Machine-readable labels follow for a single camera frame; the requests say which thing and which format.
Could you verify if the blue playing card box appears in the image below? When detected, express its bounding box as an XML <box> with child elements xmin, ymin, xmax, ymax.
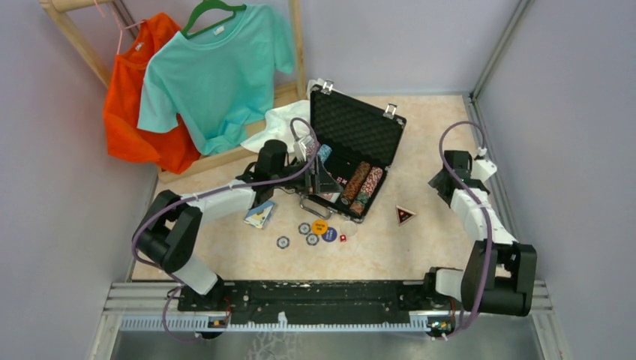
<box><xmin>244</xmin><ymin>200</ymin><xmax>276</xmax><ymax>230</ymax></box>

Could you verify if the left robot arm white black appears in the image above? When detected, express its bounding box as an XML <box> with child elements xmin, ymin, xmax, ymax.
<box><xmin>132</xmin><ymin>140</ymin><xmax>343</xmax><ymax>311</ymax></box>

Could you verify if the aluminium frame rail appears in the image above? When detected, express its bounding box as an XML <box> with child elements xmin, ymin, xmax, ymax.
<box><xmin>99</xmin><ymin>280</ymin><xmax>554</xmax><ymax>334</ymax></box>

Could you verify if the blue grey chip row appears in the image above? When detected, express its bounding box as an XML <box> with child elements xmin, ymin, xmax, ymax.
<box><xmin>317</xmin><ymin>144</ymin><xmax>332</xmax><ymax>164</ymax></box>

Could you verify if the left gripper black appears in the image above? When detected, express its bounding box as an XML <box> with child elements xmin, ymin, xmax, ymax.
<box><xmin>271</xmin><ymin>154</ymin><xmax>343</xmax><ymax>194</ymax></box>

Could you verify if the grey poker chip lower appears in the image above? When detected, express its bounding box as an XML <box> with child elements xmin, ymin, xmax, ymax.
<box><xmin>305</xmin><ymin>233</ymin><xmax>320</xmax><ymax>246</ymax></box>

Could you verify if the grey poker chip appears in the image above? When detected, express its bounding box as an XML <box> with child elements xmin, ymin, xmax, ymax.
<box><xmin>305</xmin><ymin>233</ymin><xmax>320</xmax><ymax>246</ymax></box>
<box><xmin>276</xmin><ymin>236</ymin><xmax>290</xmax><ymax>249</ymax></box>
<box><xmin>298</xmin><ymin>223</ymin><xmax>312</xmax><ymax>235</ymax></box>

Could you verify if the brown chip row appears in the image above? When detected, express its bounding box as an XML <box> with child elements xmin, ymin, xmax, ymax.
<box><xmin>340</xmin><ymin>161</ymin><xmax>371</xmax><ymax>205</ymax></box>

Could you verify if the yellow big blind button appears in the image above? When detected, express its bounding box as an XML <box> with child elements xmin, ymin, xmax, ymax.
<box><xmin>311</xmin><ymin>220</ymin><xmax>329</xmax><ymax>236</ymax></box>

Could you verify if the red white chip row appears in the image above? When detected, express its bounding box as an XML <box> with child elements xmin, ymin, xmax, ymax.
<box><xmin>349</xmin><ymin>166</ymin><xmax>384</xmax><ymax>215</ymax></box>

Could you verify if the wooden clothes rack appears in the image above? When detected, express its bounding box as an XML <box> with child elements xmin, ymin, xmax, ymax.
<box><xmin>39</xmin><ymin>0</ymin><xmax>307</xmax><ymax>184</ymax></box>

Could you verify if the teal t-shirt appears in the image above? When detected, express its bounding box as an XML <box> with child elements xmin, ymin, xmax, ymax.
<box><xmin>137</xmin><ymin>4</ymin><xmax>296</xmax><ymax>156</ymax></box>

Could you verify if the orange t-shirt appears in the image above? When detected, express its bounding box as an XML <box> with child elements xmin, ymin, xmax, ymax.
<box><xmin>103</xmin><ymin>12</ymin><xmax>202</xmax><ymax>176</ymax></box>

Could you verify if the black poker set case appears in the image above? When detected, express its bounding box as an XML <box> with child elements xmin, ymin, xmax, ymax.
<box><xmin>299</xmin><ymin>82</ymin><xmax>407</xmax><ymax>224</ymax></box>

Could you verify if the white cloth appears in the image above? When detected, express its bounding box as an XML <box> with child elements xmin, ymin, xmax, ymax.
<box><xmin>240</xmin><ymin>100</ymin><xmax>310</xmax><ymax>160</ymax></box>

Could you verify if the blue small blind button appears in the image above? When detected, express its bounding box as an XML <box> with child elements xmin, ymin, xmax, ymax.
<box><xmin>322</xmin><ymin>227</ymin><xmax>339</xmax><ymax>242</ymax></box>

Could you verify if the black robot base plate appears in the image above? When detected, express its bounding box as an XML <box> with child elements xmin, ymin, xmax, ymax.
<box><xmin>178</xmin><ymin>280</ymin><xmax>461</xmax><ymax>326</ymax></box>

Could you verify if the red playing card deck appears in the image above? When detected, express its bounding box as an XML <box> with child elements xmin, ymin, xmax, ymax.
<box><xmin>318</xmin><ymin>193</ymin><xmax>341</xmax><ymax>203</ymax></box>

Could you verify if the grey poker chip upper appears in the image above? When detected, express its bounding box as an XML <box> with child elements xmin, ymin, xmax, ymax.
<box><xmin>298</xmin><ymin>223</ymin><xmax>312</xmax><ymax>235</ymax></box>

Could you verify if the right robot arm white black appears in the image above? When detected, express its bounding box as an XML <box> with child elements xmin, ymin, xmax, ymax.
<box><xmin>422</xmin><ymin>150</ymin><xmax>538</xmax><ymax>317</ymax></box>

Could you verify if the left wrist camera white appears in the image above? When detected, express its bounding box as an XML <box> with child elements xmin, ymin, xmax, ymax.
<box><xmin>293</xmin><ymin>136</ymin><xmax>315</xmax><ymax>161</ymax></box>

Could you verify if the green clothes hanger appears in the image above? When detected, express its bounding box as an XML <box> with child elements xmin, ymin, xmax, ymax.
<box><xmin>181</xmin><ymin>0</ymin><xmax>247</xmax><ymax>39</ymax></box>

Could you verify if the pink clothes hanger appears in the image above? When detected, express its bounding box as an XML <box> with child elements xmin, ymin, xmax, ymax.
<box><xmin>93</xmin><ymin>0</ymin><xmax>145</xmax><ymax>55</ymax></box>

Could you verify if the grey poker chip left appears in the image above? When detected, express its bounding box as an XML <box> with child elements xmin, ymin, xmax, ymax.
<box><xmin>276</xmin><ymin>236</ymin><xmax>290</xmax><ymax>249</ymax></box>

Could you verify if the red black triangular card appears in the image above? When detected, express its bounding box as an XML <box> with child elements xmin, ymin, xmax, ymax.
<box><xmin>395</xmin><ymin>205</ymin><xmax>417</xmax><ymax>227</ymax></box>

